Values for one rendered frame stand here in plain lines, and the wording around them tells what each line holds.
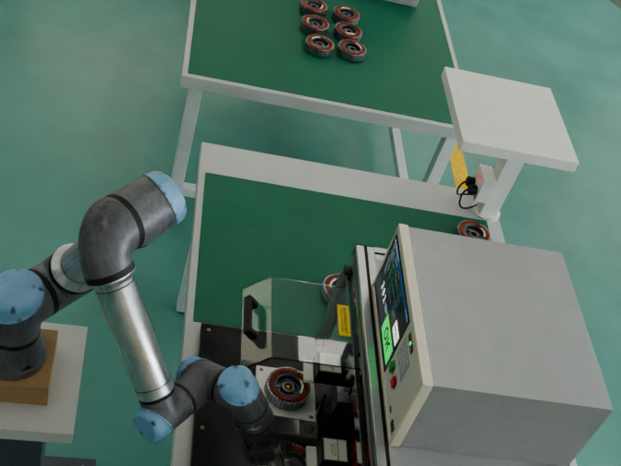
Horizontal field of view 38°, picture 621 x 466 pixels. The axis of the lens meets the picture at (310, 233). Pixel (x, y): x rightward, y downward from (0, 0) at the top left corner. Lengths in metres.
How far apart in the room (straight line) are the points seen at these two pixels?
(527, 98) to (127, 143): 1.93
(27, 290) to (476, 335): 0.95
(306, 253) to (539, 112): 0.81
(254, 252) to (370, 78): 1.13
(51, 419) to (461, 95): 1.44
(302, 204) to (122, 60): 1.99
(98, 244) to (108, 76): 2.84
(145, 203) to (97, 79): 2.75
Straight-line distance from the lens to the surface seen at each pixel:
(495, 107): 2.73
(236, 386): 1.83
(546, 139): 2.70
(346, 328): 2.08
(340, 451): 2.06
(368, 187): 2.99
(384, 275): 2.04
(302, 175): 2.95
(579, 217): 4.65
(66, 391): 2.24
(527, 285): 2.00
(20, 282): 2.06
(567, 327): 1.96
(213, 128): 4.28
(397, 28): 3.91
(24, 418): 2.20
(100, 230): 1.70
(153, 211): 1.74
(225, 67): 3.34
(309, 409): 2.28
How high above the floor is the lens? 2.57
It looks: 41 degrees down
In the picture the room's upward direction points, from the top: 19 degrees clockwise
